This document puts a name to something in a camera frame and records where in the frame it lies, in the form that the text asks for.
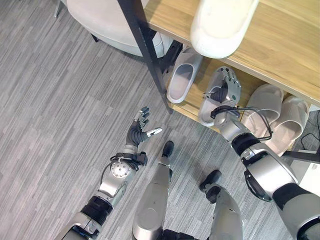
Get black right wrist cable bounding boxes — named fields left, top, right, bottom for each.
left=203, top=91, right=274, bottom=141

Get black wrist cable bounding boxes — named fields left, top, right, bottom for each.
left=101, top=151, right=149, bottom=183
left=203, top=91, right=274, bottom=141

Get robot right leg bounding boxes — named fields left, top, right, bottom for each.
left=199, top=169, right=245, bottom=240

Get wooden shoe rack black frame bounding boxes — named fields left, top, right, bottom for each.
left=117, top=0, right=320, bottom=165

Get beige slipper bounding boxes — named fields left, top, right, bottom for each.
left=264, top=96, right=311, bottom=158
left=240, top=83, right=285, bottom=141

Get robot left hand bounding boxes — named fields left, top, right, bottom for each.
left=124, top=106, right=163, bottom=153

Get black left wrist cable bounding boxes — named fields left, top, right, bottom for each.
left=101, top=151, right=149, bottom=183

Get white slipper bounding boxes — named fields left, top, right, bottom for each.
left=189, top=0, right=261, bottom=60

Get grey slipper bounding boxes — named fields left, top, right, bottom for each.
left=198, top=66, right=242, bottom=128
left=166, top=47, right=204, bottom=104

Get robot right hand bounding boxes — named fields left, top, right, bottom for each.
left=205, top=66, right=242, bottom=109

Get white box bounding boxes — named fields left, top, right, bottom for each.
left=291, top=159, right=320, bottom=186

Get black floor cable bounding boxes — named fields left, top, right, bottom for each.
left=299, top=131, right=320, bottom=151

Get beige upholstered stool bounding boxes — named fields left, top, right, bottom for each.
left=53, top=0, right=165, bottom=57

